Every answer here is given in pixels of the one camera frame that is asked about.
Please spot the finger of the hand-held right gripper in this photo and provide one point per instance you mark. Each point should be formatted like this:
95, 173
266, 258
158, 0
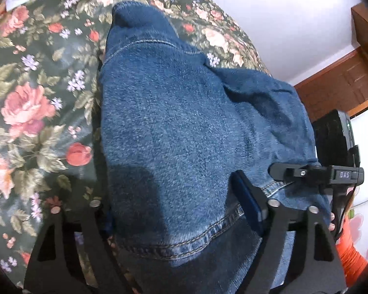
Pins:
294, 173

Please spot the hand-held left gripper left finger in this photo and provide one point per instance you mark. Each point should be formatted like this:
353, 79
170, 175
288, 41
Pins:
92, 220

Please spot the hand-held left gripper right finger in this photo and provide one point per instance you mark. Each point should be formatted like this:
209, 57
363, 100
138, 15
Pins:
248, 202

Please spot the blue denim jeans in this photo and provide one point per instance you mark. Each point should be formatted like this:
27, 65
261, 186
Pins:
171, 128

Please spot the person's right forearm orange sleeve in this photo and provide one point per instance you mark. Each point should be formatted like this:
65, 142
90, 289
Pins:
352, 257

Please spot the person's right hand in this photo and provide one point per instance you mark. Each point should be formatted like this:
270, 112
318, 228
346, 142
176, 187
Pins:
331, 223

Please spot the wooden panelled door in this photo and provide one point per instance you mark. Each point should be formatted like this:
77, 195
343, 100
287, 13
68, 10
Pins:
340, 82

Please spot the dark floral bedspread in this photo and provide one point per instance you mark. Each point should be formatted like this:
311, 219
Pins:
33, 82

